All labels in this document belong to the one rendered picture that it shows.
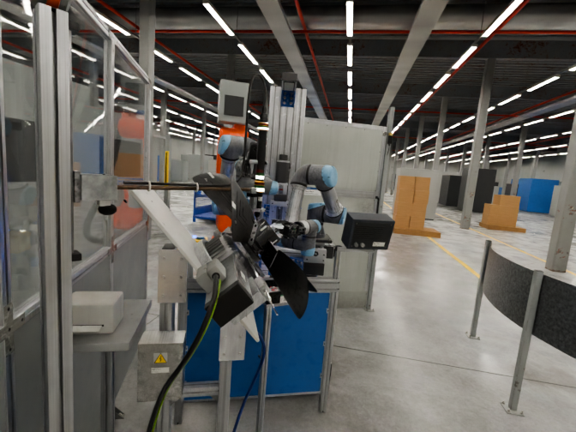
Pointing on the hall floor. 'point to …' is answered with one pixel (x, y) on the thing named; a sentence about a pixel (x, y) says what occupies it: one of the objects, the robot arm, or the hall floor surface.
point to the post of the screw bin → (263, 370)
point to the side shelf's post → (107, 392)
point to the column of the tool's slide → (54, 213)
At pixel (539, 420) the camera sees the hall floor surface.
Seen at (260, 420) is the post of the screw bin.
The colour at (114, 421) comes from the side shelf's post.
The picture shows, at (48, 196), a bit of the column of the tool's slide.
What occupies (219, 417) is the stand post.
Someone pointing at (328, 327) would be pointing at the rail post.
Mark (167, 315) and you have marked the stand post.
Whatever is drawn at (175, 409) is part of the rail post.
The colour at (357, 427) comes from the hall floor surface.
